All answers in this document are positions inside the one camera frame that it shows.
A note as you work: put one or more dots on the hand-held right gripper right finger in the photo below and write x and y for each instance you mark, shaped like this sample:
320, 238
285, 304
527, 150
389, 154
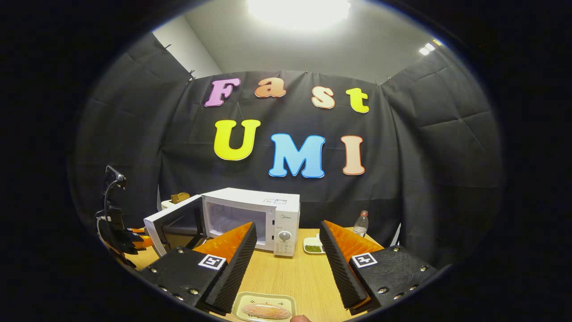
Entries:
342, 268

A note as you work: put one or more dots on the crumb-coated cream bread roll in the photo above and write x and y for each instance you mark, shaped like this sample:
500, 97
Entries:
268, 311

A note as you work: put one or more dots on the large ceiling light panel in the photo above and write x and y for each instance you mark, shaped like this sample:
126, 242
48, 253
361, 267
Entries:
299, 11

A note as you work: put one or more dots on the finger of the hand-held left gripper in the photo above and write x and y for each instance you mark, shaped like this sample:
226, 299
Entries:
144, 242
136, 230

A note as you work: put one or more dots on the clear plastic bottle red label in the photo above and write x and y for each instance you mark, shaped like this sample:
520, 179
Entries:
360, 230

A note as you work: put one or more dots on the pale green rectangular tray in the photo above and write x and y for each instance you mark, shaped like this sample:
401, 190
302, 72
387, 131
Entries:
243, 298

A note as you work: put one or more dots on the brown bread slice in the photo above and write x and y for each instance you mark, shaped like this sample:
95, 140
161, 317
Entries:
180, 197

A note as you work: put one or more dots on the white divided dish with beans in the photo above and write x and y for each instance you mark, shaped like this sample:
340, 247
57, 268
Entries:
313, 243

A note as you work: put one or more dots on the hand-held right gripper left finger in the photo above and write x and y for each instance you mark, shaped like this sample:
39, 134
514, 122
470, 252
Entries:
237, 273

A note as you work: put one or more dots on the white microwave oven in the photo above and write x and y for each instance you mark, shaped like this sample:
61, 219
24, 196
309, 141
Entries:
250, 197

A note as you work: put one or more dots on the small ceiling light panel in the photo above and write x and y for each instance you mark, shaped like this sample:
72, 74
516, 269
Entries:
429, 47

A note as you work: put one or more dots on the white toaster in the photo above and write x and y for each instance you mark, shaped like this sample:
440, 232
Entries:
167, 205

